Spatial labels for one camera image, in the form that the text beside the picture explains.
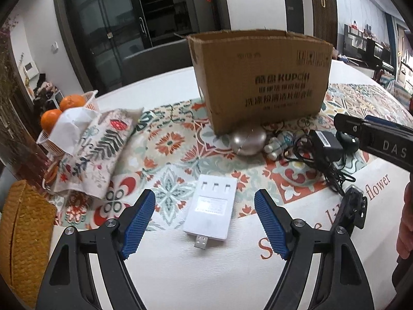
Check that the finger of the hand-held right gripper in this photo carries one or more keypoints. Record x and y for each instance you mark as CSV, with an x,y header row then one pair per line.
x,y
350,124

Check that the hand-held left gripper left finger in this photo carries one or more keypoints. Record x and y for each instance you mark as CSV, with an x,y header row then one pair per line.
x,y
138,222

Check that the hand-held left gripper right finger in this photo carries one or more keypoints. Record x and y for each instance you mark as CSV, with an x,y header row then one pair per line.
x,y
271,226

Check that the small black object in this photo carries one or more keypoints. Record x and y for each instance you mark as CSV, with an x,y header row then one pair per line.
x,y
347,142

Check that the white plug-in charger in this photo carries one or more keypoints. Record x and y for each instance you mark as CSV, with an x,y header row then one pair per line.
x,y
209,213

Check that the silver egg-shaped gadget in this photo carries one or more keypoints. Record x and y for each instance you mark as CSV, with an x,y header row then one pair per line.
x,y
248,142

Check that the brown cardboard box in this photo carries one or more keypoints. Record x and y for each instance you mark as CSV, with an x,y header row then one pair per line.
x,y
258,80

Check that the person's right hand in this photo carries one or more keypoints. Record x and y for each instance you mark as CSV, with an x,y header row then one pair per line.
x,y
408,219

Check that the wooden chair with cushion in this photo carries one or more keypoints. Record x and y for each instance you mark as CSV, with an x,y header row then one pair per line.
x,y
390,84

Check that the black television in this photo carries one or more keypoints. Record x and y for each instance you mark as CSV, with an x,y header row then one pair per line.
x,y
374,51

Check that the small white bottles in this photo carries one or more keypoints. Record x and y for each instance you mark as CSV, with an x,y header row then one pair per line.
x,y
274,147

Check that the floral cloth tissue cover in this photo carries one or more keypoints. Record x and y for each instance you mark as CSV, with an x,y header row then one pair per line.
x,y
100,148

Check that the yellow woven box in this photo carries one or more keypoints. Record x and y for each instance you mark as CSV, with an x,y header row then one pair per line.
x,y
29,232

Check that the white tissue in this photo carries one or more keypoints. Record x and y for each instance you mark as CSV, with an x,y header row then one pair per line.
x,y
69,126

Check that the white plastic basket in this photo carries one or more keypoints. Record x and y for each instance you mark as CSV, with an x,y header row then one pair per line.
x,y
91,100

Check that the dark interior door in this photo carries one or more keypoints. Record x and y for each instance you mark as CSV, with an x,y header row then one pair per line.
x,y
292,6

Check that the orange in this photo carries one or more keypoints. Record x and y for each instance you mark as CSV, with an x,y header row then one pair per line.
x,y
51,119
72,101

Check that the grey chair back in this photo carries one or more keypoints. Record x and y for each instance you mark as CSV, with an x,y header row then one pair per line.
x,y
155,67

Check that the pile of bags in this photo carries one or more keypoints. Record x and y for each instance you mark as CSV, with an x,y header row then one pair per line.
x,y
46,87

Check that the white intercom panel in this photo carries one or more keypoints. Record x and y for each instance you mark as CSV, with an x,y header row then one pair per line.
x,y
29,70

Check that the dried flower bunch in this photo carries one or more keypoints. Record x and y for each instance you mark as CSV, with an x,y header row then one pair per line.
x,y
6,71

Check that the black sliding glass door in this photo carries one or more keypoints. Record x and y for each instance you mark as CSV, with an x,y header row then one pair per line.
x,y
96,22

